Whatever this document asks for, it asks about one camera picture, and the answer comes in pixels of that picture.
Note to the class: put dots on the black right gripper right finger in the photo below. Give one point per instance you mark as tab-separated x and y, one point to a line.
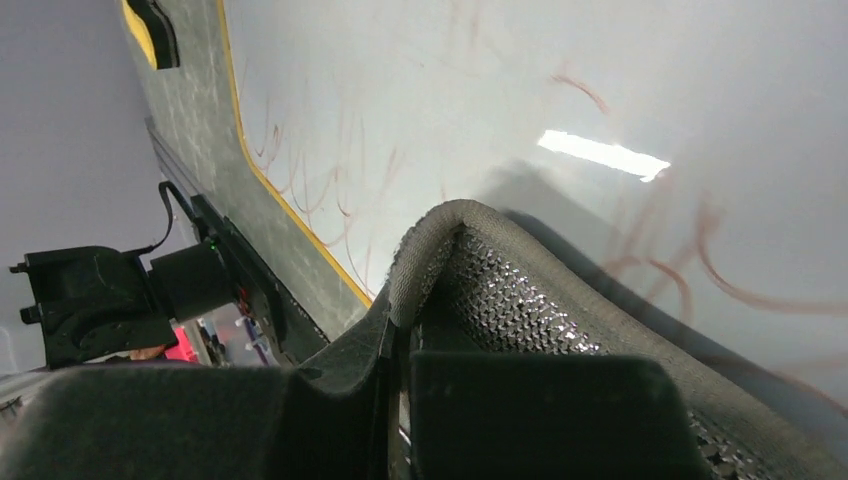
492	415

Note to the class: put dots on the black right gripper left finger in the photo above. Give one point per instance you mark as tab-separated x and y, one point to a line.
325	419

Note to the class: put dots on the grey blue scrubbing sponge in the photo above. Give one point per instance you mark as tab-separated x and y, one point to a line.
512	294

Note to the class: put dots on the yellow framed whiteboard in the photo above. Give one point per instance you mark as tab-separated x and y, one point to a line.
694	151

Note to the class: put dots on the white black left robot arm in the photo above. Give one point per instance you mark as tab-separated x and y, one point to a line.
94	301

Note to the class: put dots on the yellow black sponge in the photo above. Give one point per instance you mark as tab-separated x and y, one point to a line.
153	31

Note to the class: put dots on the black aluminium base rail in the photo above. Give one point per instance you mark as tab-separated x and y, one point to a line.
264	324

